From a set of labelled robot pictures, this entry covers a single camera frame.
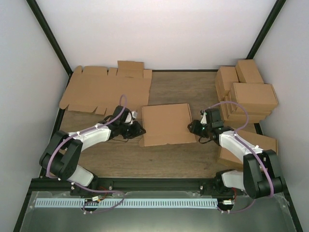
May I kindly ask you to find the cardboard box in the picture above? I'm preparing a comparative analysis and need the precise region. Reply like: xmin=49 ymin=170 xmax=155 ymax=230
xmin=139 ymin=103 xmax=196 ymax=147

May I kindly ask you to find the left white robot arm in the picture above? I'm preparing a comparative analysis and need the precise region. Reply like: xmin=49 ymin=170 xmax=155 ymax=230
xmin=39 ymin=105 xmax=146 ymax=195

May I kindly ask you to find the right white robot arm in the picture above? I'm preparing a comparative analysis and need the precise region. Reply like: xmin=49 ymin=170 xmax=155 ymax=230
xmin=187 ymin=108 xmax=287 ymax=199

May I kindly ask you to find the folded box back left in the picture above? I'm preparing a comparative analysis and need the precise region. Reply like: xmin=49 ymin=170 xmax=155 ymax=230
xmin=215 ymin=66 xmax=239 ymax=101

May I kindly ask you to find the folded box top stack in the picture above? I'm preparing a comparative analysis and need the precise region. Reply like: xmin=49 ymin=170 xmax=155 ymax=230
xmin=230 ymin=83 xmax=278 ymax=111

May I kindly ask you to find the folded box near right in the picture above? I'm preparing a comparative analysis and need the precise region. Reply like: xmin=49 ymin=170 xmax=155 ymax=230
xmin=217 ymin=130 xmax=278 ymax=171

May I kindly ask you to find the folded box back right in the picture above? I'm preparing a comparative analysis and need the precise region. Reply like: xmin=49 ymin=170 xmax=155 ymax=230
xmin=235 ymin=59 xmax=264 ymax=84

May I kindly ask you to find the folded boxes lower stack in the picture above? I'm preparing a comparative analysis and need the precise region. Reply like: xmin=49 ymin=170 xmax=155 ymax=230
xmin=219 ymin=95 xmax=273 ymax=123

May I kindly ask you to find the flat cardboard sheet stack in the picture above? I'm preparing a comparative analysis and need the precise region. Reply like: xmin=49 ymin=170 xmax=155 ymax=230
xmin=59 ymin=60 xmax=153 ymax=115

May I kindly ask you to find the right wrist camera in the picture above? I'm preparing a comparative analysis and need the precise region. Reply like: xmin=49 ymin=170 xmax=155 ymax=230
xmin=200 ymin=110 xmax=207 ymax=125

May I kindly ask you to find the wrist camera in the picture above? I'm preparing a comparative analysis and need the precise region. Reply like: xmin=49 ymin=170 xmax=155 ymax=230
xmin=200 ymin=110 xmax=207 ymax=125
xmin=125 ymin=111 xmax=138 ymax=125

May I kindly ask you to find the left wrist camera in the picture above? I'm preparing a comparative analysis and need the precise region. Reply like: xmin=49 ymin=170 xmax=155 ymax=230
xmin=125 ymin=111 xmax=138 ymax=125

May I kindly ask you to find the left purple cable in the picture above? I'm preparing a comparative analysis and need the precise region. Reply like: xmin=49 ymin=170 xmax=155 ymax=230
xmin=45 ymin=94 xmax=128 ymax=215

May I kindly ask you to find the purple cable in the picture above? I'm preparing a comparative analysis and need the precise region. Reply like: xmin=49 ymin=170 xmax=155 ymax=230
xmin=45 ymin=94 xmax=128 ymax=215
xmin=204 ymin=101 xmax=276 ymax=214

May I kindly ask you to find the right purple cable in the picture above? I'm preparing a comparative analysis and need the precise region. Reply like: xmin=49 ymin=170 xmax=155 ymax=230
xmin=204 ymin=101 xmax=276 ymax=214

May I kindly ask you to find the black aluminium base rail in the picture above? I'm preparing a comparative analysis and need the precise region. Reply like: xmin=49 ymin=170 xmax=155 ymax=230
xmin=29 ymin=177 xmax=233 ymax=196

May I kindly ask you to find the light blue cable duct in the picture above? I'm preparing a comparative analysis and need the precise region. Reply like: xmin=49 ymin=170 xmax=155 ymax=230
xmin=34 ymin=198 xmax=218 ymax=209

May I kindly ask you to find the left black frame post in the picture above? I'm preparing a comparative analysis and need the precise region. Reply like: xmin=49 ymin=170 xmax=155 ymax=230
xmin=26 ymin=0 xmax=73 ymax=77

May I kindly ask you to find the black frame post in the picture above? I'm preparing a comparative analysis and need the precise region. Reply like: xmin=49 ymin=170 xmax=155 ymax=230
xmin=26 ymin=0 xmax=73 ymax=77
xmin=246 ymin=0 xmax=286 ymax=59

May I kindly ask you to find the right black frame post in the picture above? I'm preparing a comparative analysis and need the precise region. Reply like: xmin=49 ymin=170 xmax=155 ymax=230
xmin=246 ymin=0 xmax=286 ymax=59

